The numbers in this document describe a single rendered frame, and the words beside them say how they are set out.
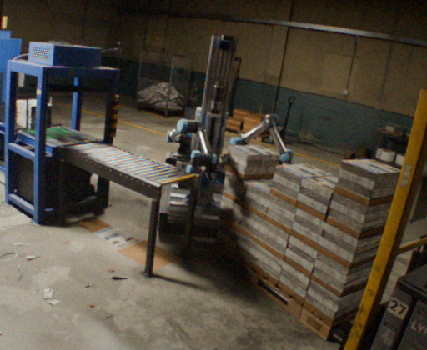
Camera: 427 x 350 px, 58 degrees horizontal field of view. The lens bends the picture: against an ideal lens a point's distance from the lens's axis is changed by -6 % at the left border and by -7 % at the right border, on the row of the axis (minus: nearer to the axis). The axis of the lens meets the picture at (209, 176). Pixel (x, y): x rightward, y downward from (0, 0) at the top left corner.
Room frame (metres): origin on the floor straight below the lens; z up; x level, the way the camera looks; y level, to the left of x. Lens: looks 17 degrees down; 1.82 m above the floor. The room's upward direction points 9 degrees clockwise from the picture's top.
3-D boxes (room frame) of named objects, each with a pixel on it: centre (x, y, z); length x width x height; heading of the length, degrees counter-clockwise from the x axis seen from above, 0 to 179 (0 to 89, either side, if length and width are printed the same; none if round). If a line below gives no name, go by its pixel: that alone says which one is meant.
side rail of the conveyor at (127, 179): (3.32, 0.92, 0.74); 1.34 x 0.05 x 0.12; 57
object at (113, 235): (3.56, 0.81, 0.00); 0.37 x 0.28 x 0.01; 57
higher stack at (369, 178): (2.61, -1.09, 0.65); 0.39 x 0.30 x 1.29; 128
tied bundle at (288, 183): (3.08, -0.73, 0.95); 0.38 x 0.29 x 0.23; 128
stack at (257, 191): (3.19, -0.64, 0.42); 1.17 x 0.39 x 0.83; 38
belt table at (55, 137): (4.09, 1.64, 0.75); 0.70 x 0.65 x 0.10; 57
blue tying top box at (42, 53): (4.08, 1.64, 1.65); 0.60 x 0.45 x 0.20; 147
